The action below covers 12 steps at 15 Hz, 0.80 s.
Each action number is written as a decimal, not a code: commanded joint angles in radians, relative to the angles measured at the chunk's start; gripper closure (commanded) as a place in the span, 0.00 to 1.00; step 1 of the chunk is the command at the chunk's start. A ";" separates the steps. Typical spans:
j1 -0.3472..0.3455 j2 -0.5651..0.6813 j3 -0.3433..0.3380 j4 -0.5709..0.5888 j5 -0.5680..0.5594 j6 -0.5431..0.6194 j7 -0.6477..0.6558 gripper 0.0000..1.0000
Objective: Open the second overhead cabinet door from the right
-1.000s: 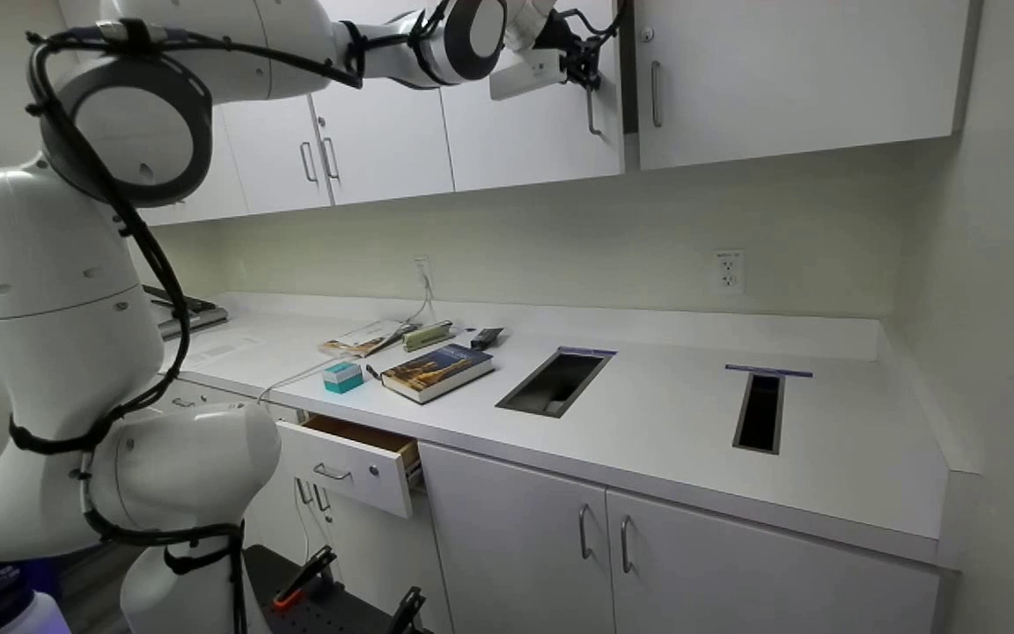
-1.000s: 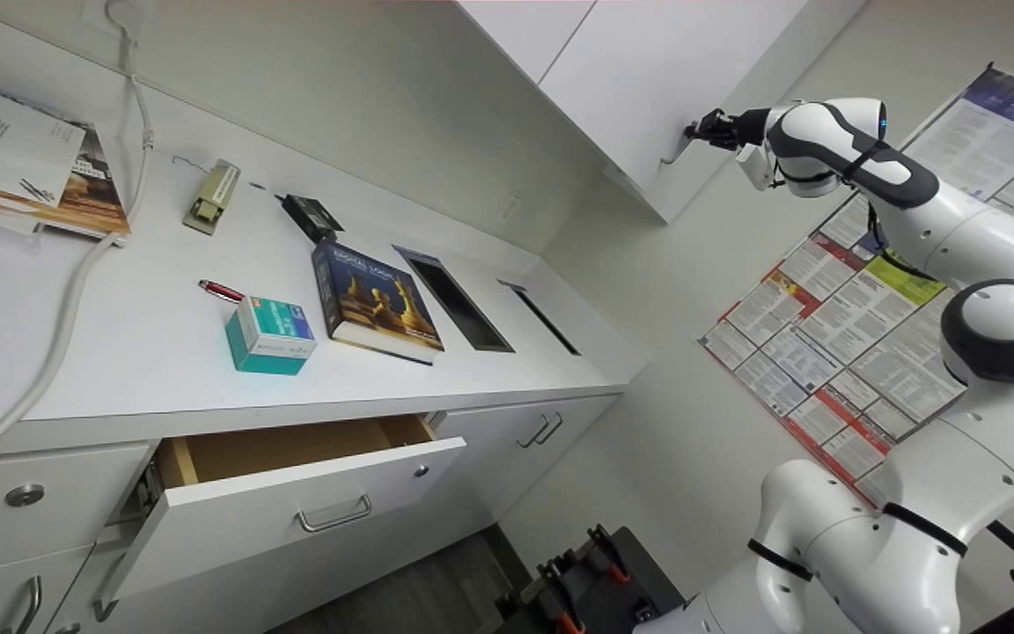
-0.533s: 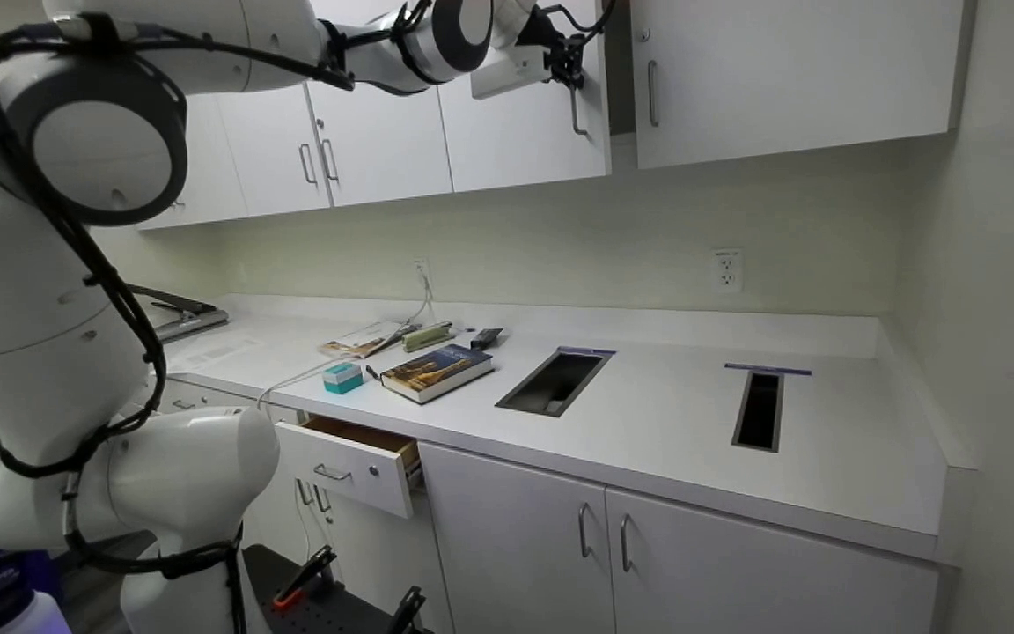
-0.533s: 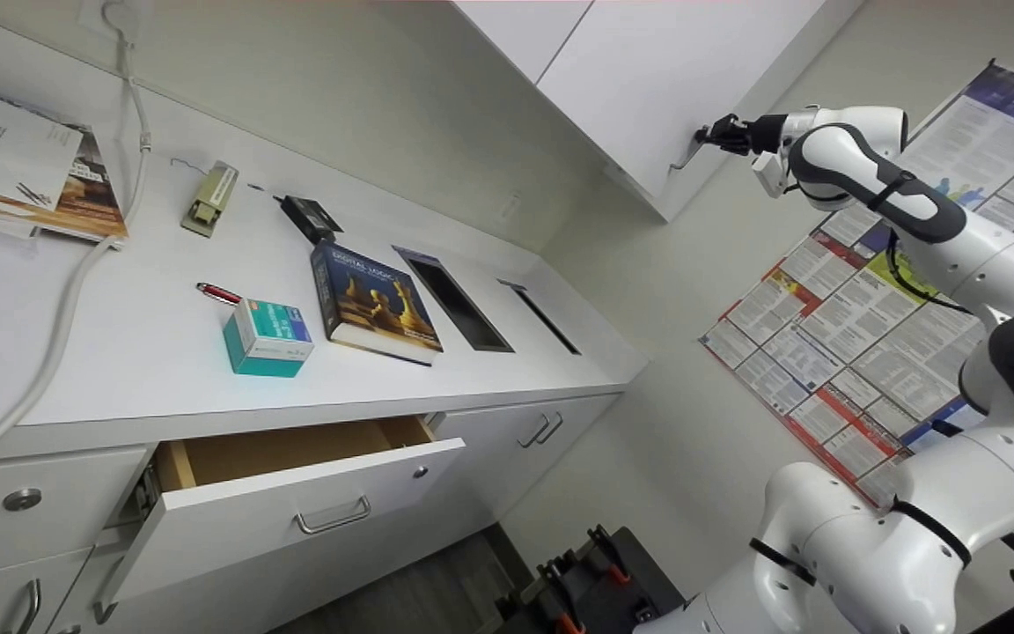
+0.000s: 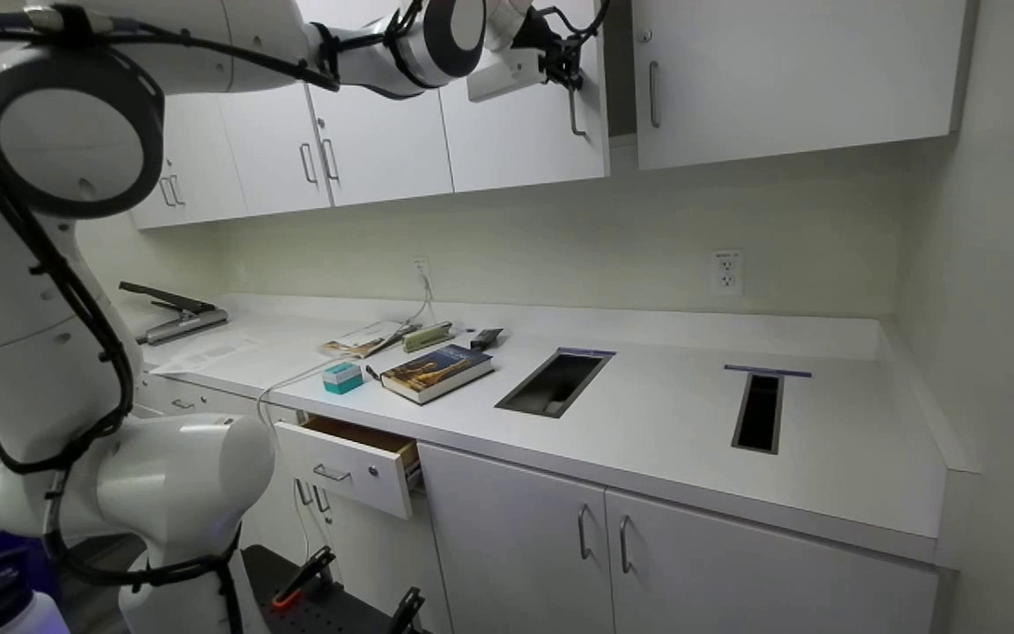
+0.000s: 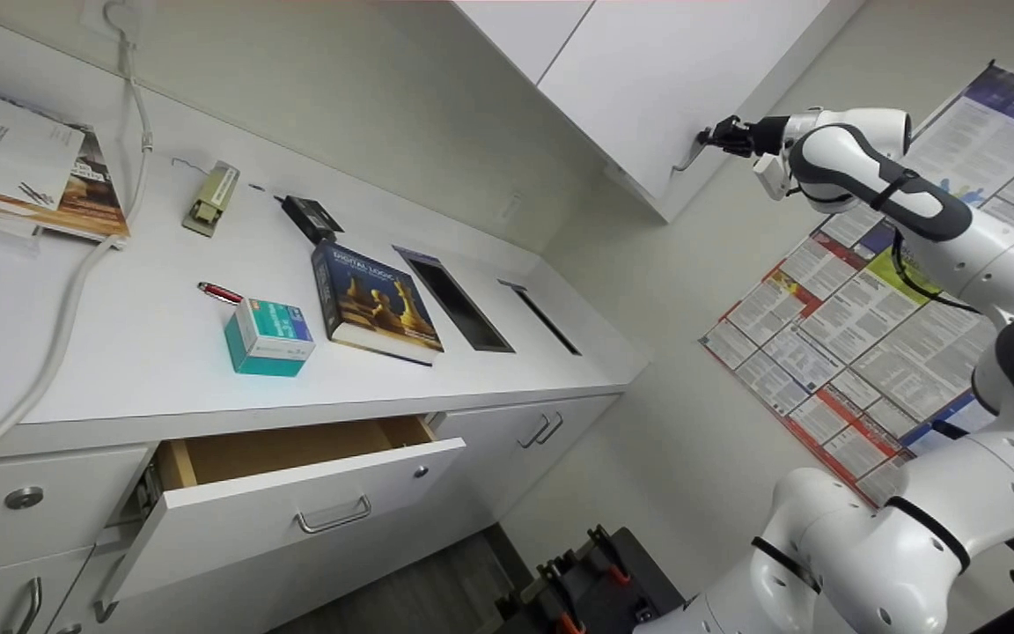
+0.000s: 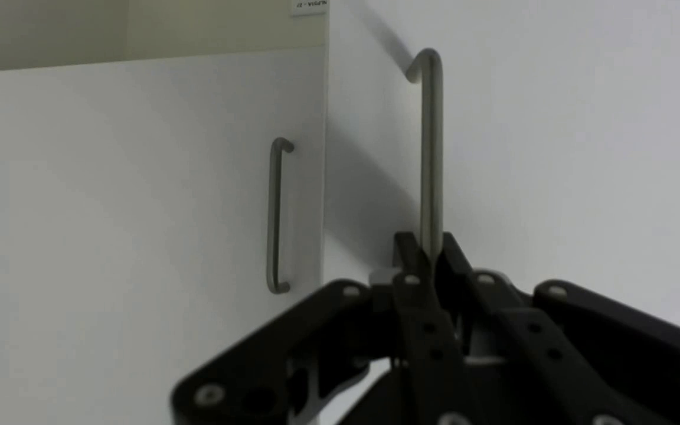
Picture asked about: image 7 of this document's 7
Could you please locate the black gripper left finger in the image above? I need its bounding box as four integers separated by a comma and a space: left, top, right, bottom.
170, 231, 477, 425

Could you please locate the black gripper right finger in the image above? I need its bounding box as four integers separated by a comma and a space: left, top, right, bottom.
438, 231, 680, 425

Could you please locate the white overhead cabinet door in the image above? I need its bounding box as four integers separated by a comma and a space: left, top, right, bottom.
0, 49, 331, 425
324, 0, 680, 349

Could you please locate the silver overhead door handle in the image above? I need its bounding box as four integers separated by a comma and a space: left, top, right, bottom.
404, 44, 447, 266
264, 134, 298, 298

